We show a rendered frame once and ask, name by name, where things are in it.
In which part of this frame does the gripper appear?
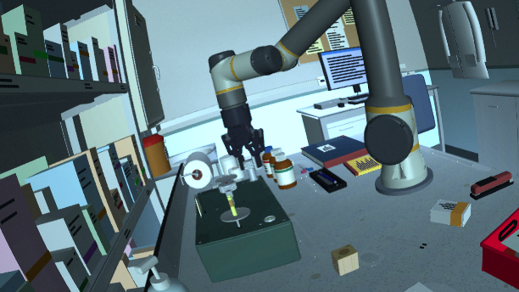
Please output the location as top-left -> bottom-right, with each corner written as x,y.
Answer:
220,104 -> 265,171

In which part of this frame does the dark green balance body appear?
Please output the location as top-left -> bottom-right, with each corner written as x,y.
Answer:
194,175 -> 302,284

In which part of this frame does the pale wooden weight box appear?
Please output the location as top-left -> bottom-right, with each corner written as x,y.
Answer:
330,244 -> 360,277

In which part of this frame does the white box with orange band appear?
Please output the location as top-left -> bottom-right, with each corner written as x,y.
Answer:
429,199 -> 472,227

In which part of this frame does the white jar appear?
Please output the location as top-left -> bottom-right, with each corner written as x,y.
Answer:
218,155 -> 240,178
242,159 -> 260,183

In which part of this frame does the brown bottle with blue cap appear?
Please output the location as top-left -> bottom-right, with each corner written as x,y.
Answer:
261,145 -> 275,179

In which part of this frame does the brown bottle with white cap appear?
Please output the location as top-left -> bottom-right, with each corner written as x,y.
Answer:
270,148 -> 286,183

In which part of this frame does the brown bottle with white label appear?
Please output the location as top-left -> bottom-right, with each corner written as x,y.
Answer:
274,156 -> 299,190

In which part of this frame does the white paper roll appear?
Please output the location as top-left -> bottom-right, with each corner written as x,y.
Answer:
181,150 -> 215,190

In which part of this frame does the dark blue book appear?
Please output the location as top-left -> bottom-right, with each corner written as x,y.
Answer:
300,134 -> 369,169

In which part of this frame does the orange jar with red lid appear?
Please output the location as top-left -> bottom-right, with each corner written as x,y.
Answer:
142,133 -> 172,179

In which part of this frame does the black pen tray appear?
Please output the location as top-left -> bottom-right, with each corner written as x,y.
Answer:
309,166 -> 349,194

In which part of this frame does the white desk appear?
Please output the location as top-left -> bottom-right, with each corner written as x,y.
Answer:
296,84 -> 446,153

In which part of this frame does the grey keyboard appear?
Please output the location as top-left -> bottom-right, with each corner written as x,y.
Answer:
312,98 -> 349,111

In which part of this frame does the black upright panel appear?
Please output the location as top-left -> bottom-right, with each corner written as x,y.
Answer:
154,162 -> 191,292

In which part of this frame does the yellow booklet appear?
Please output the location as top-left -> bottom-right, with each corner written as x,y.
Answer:
343,153 -> 383,177

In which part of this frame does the computer monitor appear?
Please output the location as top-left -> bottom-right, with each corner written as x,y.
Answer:
317,46 -> 369,95

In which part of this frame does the brown notice board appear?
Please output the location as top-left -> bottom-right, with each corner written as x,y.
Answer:
279,0 -> 359,65

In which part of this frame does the white pump bottle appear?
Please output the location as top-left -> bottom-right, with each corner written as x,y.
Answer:
128,255 -> 190,292

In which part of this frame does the blue chair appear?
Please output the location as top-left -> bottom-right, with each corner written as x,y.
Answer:
401,73 -> 438,136

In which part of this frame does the grey shelf unit with boxes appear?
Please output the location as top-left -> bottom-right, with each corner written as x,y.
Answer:
0,0 -> 163,292

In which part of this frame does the thin grey spatula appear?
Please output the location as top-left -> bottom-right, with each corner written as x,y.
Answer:
380,234 -> 427,249

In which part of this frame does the white paper sheet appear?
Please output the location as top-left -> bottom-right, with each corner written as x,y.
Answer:
402,281 -> 434,292

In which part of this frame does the white hanging coat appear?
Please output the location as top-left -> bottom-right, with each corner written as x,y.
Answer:
437,0 -> 490,80

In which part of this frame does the red and black stapler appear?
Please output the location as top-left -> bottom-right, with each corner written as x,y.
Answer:
469,170 -> 515,200

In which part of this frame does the grey cupboard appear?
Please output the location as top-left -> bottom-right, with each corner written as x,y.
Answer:
469,79 -> 519,177

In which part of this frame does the red bin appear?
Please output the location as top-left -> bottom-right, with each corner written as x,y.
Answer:
479,207 -> 519,290

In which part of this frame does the dark grey wall cabinet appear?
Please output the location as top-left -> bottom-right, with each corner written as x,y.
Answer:
125,0 -> 166,130

